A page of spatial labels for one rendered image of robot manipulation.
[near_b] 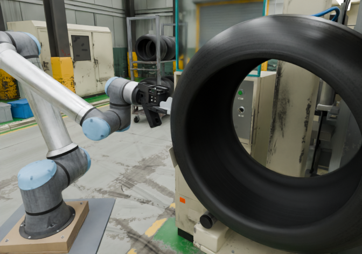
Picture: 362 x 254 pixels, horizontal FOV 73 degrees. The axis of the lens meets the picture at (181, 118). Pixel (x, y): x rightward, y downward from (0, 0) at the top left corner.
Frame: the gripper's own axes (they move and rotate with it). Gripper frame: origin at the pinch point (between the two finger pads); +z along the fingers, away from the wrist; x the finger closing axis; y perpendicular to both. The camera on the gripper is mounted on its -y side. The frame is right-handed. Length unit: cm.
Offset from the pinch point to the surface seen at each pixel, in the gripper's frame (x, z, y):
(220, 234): -8.0, 25.1, -30.7
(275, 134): 26.8, 26.0, -7.2
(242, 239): 0.3, 29.8, -36.2
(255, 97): 59, 5, -3
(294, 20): -8.9, 32.5, 31.4
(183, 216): 58, -30, -103
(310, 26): -9.5, 35.8, 30.4
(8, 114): 103, -491, -164
